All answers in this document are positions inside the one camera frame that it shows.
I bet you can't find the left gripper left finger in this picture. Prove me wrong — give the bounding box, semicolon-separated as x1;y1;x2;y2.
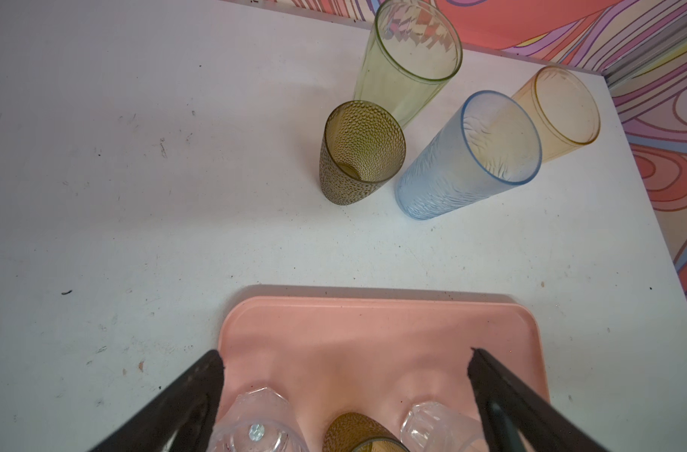
93;350;225;451

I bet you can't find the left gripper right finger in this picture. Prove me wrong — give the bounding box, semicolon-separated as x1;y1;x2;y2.
468;348;604;451

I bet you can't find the clear short glass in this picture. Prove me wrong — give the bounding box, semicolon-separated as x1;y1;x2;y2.
207;387;309;452
400;401;488;452

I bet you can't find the olive brown short cup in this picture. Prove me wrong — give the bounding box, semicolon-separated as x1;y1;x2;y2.
319;100;407;205

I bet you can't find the tall yellow-green cup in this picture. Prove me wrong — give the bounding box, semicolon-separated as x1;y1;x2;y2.
354;0;463;128

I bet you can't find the pink plastic tray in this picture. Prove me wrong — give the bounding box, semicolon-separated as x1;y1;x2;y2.
218;296;549;451

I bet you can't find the tall blue cup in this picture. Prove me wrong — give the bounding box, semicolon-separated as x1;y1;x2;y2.
395;90;543;220

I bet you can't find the tall orange cup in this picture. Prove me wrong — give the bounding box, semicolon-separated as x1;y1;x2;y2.
513;66;601;162

